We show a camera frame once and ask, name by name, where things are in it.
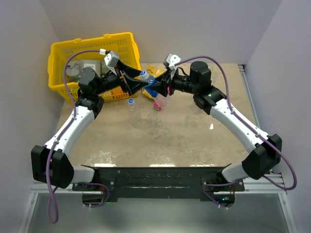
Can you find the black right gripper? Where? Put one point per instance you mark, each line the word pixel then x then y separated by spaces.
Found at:
pixel 162 85

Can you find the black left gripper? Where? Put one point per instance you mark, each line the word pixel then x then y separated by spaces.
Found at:
pixel 131 85

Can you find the clear bottle blue label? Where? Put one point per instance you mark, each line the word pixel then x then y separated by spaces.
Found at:
pixel 158 98

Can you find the clear unlabelled plastic bottle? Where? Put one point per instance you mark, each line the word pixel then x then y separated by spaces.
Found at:
pixel 134 114

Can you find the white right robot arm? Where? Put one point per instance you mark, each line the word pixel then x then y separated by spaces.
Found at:
pixel 260 145

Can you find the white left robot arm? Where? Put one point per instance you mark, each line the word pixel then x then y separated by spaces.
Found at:
pixel 50 162

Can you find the orange item in basket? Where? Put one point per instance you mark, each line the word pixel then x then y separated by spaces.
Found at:
pixel 117 93

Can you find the yellow snack bag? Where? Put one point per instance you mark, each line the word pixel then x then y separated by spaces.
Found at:
pixel 151 70

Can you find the pink cardboard box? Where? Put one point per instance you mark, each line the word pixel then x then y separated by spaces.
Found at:
pixel 157 107

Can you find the green round item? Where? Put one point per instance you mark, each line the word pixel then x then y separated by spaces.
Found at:
pixel 104 68

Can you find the grey box with label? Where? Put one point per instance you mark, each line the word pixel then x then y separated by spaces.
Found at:
pixel 94 64

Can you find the grey pouch in basket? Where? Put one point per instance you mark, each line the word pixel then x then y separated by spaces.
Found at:
pixel 72 70

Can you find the yellow plastic shopping basket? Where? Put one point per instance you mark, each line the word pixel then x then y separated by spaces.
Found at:
pixel 121 43

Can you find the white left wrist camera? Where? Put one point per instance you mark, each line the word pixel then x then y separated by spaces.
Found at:
pixel 111 58

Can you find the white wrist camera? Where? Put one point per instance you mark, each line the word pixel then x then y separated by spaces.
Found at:
pixel 170 61
pixel 111 58

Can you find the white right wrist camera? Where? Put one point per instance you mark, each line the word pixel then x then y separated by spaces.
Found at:
pixel 170 61

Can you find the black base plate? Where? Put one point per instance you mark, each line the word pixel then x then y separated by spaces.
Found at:
pixel 160 183

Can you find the aluminium rail frame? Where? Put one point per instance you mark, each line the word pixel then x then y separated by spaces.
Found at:
pixel 269 183

